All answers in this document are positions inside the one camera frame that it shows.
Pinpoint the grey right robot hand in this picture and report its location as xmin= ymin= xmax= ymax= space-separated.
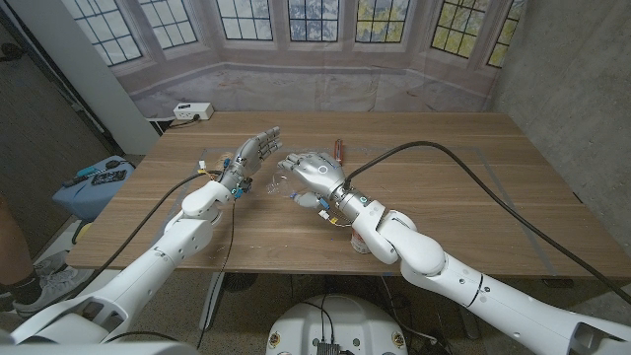
xmin=277 ymin=151 xmax=349 ymax=210

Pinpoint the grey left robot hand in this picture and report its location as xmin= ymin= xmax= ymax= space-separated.
xmin=220 ymin=125 xmax=285 ymax=192

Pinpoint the clear glass cup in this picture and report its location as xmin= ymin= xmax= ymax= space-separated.
xmin=265 ymin=170 xmax=302 ymax=199

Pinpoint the red and white tin can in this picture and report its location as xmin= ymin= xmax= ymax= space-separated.
xmin=350 ymin=231 xmax=372 ymax=255

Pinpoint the white power strip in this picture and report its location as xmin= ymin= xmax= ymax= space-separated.
xmin=173 ymin=102 xmax=215 ymax=122

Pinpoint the printed window backdrop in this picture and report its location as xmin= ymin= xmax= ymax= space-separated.
xmin=61 ymin=0 xmax=526 ymax=119

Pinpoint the black floor fan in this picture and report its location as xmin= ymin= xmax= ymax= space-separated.
xmin=224 ymin=272 xmax=260 ymax=293

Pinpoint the black flat electronic device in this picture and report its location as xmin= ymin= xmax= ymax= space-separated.
xmin=91 ymin=170 xmax=127 ymax=186

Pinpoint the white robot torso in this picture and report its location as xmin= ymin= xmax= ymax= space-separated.
xmin=265 ymin=294 xmax=409 ymax=355

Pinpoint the grey metal table leg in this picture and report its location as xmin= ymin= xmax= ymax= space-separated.
xmin=198 ymin=271 xmax=227 ymax=331
xmin=456 ymin=305 xmax=482 ymax=340

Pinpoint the grey and black sneaker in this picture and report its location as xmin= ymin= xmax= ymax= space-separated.
xmin=12 ymin=250 xmax=95 ymax=317

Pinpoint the person's bare leg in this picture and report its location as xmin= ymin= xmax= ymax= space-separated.
xmin=0 ymin=191 xmax=38 ymax=287

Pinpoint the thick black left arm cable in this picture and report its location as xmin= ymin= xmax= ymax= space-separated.
xmin=73 ymin=170 xmax=224 ymax=302

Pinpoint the black power strip cord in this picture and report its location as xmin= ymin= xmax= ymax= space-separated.
xmin=167 ymin=113 xmax=201 ymax=130

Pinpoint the thin black left wrist cable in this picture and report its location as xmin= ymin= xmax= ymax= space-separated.
xmin=194 ymin=196 xmax=238 ymax=349

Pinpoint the teal handled tool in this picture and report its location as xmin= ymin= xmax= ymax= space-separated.
xmin=62 ymin=166 xmax=100 ymax=188

